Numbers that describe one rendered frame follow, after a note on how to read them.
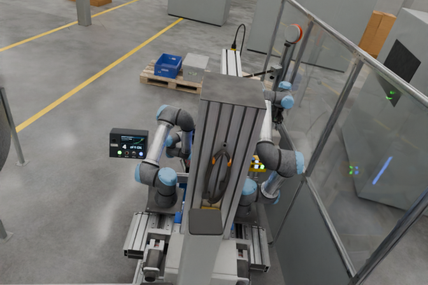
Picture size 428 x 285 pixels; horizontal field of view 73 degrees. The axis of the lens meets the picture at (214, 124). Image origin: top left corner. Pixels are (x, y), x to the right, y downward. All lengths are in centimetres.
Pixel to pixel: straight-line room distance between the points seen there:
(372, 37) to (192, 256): 980
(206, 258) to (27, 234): 288
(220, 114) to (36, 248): 243
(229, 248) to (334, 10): 670
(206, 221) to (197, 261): 7
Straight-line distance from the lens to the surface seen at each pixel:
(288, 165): 151
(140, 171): 185
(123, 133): 214
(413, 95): 167
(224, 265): 154
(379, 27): 1003
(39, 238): 322
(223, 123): 110
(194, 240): 43
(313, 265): 248
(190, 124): 193
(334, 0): 764
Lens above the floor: 254
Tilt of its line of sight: 34 degrees down
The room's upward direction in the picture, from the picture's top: 11 degrees clockwise
